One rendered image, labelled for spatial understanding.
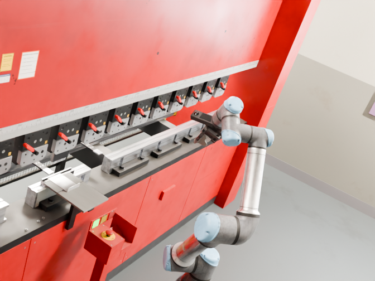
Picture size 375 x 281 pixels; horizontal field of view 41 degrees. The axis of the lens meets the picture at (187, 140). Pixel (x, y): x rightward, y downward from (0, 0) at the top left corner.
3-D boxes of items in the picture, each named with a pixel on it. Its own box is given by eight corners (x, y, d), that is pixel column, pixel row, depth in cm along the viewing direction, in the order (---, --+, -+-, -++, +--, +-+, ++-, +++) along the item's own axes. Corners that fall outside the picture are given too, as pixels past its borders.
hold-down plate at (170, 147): (157, 158, 319) (158, 154, 318) (150, 154, 321) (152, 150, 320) (181, 147, 344) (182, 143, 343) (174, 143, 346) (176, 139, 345)
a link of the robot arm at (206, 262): (215, 281, 234) (225, 260, 229) (189, 279, 230) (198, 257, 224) (209, 263, 245) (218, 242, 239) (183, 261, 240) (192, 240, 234)
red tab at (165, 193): (161, 200, 338) (164, 192, 335) (159, 199, 339) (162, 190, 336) (173, 193, 351) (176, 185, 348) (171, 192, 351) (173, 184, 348)
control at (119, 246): (106, 265, 252) (114, 238, 244) (83, 247, 258) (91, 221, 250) (130, 249, 268) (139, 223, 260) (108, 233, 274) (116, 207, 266)
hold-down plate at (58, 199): (46, 212, 239) (47, 207, 238) (38, 206, 241) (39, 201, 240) (87, 192, 264) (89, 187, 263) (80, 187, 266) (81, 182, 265)
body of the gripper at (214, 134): (212, 144, 221) (225, 132, 211) (197, 132, 220) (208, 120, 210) (221, 133, 225) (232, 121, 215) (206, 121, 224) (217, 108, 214)
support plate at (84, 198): (83, 213, 229) (83, 211, 229) (43, 184, 238) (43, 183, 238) (108, 200, 244) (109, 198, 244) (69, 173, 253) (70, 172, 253)
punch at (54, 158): (52, 166, 238) (55, 149, 234) (48, 164, 239) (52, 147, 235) (66, 160, 246) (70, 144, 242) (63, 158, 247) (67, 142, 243)
